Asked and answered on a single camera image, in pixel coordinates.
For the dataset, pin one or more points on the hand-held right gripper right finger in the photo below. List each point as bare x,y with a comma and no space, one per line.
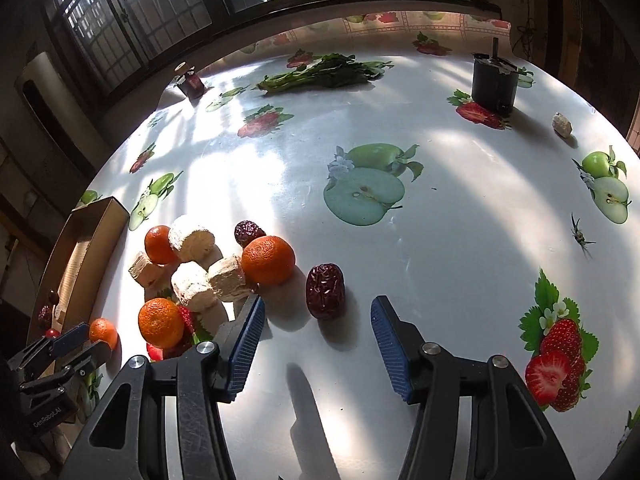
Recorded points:
392,352

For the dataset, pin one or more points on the red tomato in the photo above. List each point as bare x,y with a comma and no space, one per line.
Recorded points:
51,333

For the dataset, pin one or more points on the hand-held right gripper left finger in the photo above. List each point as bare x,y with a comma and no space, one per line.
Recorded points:
245,347

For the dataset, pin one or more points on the tall standing air conditioner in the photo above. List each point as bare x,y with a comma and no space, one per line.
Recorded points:
45,105

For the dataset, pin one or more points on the brown cardboard box tray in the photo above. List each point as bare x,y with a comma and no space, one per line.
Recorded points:
75,260

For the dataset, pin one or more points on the green leafy vegetable bunch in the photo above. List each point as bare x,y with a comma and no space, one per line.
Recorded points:
325,75

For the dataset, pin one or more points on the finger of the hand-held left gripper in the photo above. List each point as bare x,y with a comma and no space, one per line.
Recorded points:
70,339
75,366

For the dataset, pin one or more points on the dried red date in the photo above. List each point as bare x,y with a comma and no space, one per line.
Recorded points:
325,290
45,316
248,232

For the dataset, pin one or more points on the small dark glass bottle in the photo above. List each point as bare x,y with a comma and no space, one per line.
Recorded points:
191,85

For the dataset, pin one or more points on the beige round cake piece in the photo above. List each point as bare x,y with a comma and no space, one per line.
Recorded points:
192,240
145,270
212,315
227,280
192,285

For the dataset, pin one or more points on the orange tangerine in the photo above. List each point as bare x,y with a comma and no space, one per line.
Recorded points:
103,332
160,244
160,322
267,260

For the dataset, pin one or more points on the fruit print tablecloth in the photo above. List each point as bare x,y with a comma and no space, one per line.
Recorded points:
450,185

